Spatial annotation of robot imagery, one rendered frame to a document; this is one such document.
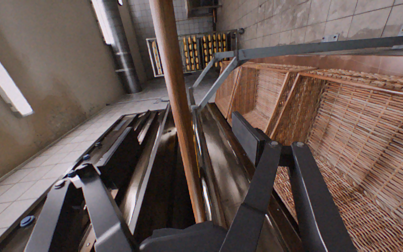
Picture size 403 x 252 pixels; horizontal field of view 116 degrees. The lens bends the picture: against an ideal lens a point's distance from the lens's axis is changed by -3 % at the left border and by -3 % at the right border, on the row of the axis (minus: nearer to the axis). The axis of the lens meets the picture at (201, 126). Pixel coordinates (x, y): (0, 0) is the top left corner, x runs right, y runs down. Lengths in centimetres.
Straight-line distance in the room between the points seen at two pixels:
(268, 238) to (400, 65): 66
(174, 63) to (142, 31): 522
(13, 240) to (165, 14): 108
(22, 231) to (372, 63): 155
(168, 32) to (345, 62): 67
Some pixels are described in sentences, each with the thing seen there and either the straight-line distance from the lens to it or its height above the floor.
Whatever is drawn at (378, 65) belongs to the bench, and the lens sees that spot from 70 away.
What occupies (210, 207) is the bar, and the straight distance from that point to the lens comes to 26.
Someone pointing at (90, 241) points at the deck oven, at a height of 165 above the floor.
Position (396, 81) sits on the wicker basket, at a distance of 62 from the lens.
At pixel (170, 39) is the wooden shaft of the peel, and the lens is 22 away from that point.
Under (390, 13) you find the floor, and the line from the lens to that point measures 141.
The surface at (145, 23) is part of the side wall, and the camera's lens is 543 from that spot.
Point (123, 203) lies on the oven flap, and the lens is 87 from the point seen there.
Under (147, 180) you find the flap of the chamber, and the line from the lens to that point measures 66.
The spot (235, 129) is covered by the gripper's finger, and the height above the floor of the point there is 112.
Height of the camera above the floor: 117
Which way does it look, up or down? 3 degrees down
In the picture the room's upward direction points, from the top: 98 degrees counter-clockwise
